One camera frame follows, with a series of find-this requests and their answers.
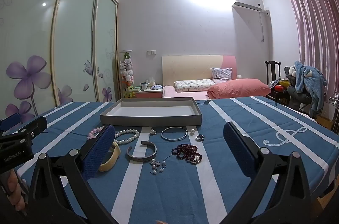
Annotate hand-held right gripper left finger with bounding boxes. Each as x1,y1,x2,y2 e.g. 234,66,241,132
25,124,119,224

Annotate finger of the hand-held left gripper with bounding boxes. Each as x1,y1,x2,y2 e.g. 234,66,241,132
0,116,48,146
0,113,22,132

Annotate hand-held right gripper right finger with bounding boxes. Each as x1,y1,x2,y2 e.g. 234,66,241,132
223,122,311,224

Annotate yellow bangle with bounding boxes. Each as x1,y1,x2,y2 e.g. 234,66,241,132
99,141,122,173

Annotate pink and yellow hair accessory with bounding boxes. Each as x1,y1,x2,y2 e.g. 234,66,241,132
87,127,105,140

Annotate white pearl bracelet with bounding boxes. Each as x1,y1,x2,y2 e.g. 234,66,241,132
114,129,140,145

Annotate wide silver cuff bracelet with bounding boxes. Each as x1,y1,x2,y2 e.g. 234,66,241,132
126,141,157,163

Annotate dark red bead necklace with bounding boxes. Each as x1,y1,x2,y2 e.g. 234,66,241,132
171,144,203,165

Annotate grey cardboard tray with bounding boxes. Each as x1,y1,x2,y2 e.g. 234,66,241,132
100,97,203,126

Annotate person's left hand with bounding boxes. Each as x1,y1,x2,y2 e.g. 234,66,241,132
6,168,27,212

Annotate pink duvet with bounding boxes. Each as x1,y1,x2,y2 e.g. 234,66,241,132
207,78,271,100

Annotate thin silver bangle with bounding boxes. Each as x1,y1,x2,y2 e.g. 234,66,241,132
161,127,189,141

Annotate yellow plush toy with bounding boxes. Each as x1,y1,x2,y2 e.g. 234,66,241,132
124,86,136,99

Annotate blue white striped tablecloth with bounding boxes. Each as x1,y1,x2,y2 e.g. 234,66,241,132
0,95,339,224

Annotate colourful toys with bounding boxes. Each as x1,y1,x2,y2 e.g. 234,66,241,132
270,78,289,93

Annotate bed with pink sheet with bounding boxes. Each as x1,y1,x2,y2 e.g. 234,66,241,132
162,85,212,100

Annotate lilac cushion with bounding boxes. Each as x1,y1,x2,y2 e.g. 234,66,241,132
211,68,233,83

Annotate pink beige nightstand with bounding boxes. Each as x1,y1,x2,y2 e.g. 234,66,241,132
136,86,163,99

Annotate white patterned pillow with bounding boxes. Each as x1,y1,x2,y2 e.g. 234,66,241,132
174,79,216,93

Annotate dark wooden chair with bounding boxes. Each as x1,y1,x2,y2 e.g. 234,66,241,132
265,60,290,106

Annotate clear tube of plush toys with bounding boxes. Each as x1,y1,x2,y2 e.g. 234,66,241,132
119,50,135,88

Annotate orange cardboard box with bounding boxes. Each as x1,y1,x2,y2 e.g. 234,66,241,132
316,114,335,131

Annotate grey plush toy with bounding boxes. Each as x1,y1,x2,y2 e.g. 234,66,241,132
284,66,313,105

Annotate beige pink headboard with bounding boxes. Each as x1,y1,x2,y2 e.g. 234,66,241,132
162,55,237,86

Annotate blue fleece garment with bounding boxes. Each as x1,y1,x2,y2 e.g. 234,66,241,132
295,61,327,119

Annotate metal rack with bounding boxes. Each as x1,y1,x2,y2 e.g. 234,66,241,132
328,92,339,134

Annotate floral glass sliding wardrobe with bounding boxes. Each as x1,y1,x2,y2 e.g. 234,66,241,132
0,0,119,119

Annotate white pipe cover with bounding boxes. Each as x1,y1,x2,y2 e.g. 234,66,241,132
261,10,271,42

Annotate pink curtain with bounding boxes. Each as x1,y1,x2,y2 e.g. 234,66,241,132
286,0,339,113

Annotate white air conditioner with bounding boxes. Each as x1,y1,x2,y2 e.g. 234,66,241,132
232,0,263,12

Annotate silver pearl chain bracelet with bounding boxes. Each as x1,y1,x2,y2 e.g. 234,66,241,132
149,158,168,175

